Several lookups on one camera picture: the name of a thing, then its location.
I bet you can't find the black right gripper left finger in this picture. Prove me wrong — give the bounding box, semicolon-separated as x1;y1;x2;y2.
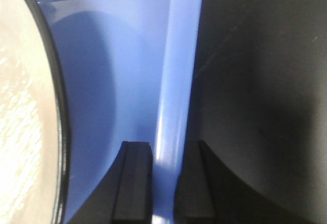
69;141;153;223

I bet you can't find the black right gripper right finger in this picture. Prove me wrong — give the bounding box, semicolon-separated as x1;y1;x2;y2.
174;141;279;224

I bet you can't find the beige plate with black rim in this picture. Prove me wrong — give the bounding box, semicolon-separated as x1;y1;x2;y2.
1;0;69;223

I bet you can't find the blue plastic tray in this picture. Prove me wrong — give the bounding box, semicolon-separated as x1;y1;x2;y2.
37;0;202;223

